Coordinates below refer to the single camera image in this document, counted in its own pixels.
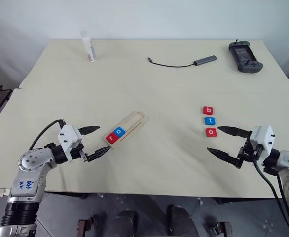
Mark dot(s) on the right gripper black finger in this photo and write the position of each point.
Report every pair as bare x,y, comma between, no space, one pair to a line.
224,156
233,130

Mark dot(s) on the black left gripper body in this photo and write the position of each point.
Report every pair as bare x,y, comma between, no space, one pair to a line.
76,153

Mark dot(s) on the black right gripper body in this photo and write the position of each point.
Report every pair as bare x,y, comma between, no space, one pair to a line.
246,151

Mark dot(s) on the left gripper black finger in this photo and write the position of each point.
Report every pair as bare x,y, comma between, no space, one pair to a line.
90,129
97,153

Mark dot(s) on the red letter tile o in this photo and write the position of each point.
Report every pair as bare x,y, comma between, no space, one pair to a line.
207,134

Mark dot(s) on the blue letter tile t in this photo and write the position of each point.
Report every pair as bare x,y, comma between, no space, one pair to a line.
207,122

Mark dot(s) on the red letter tile b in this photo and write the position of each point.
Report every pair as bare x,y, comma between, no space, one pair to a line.
205,112

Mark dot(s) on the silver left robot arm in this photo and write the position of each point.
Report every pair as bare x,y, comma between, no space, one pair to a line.
28,160

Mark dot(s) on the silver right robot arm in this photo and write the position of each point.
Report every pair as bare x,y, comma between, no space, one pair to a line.
288,160

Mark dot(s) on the red letter tile r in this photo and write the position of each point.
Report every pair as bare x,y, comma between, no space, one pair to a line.
110,140

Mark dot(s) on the blue letter tile o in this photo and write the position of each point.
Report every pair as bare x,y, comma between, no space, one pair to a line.
121,130

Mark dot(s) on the wooden letter tray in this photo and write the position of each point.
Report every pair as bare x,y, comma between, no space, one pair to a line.
134,123

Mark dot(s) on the dark grey handheld controller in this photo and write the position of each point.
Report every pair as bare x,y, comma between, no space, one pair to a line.
245,56

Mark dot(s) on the white plastic bottle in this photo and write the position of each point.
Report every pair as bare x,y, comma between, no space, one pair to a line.
90,49

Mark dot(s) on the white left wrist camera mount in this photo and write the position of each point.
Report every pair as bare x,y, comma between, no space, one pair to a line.
69,135

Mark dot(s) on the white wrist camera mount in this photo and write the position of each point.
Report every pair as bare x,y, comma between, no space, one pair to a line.
69,135
264,138

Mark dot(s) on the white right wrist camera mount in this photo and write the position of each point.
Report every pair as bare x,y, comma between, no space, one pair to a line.
264,138

